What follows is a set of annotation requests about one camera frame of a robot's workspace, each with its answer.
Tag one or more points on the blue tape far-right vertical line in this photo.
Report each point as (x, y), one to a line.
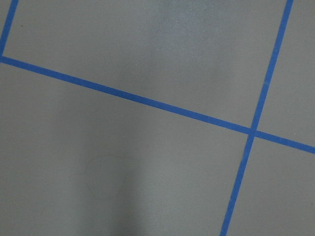
(7, 25)

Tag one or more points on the blue tape right vertical line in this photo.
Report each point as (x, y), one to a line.
(256, 118)

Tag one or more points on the blue tape upper horizontal line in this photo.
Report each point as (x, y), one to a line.
(125, 95)

